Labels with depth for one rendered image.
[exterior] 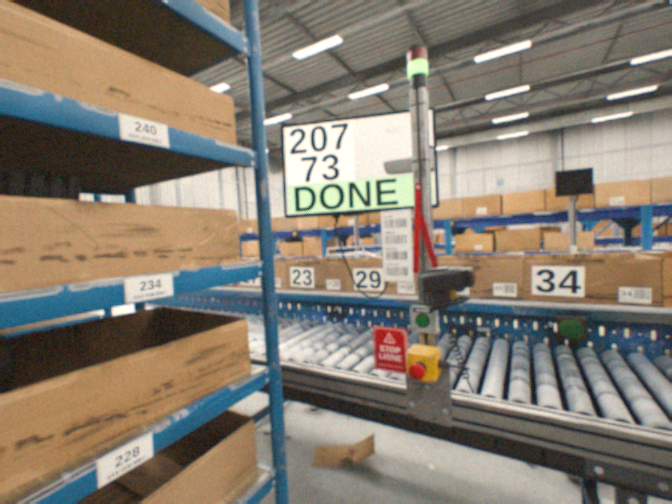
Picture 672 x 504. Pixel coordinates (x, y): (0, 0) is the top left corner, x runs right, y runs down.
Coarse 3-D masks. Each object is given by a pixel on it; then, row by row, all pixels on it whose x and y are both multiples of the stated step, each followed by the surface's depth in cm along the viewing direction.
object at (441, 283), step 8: (424, 272) 82; (432, 272) 80; (440, 272) 79; (448, 272) 78; (456, 272) 77; (464, 272) 76; (472, 272) 77; (424, 280) 81; (432, 280) 80; (440, 280) 79; (448, 280) 78; (456, 280) 77; (464, 280) 76; (472, 280) 76; (424, 288) 81; (432, 288) 80; (440, 288) 79; (448, 288) 78; (456, 288) 78; (432, 296) 82; (440, 296) 80; (448, 296) 80; (456, 296) 80; (440, 304) 81; (448, 304) 79
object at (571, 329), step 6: (564, 324) 115; (570, 324) 114; (576, 324) 113; (564, 330) 115; (570, 330) 114; (576, 330) 113; (582, 330) 112; (564, 336) 115; (570, 336) 114; (576, 336) 113
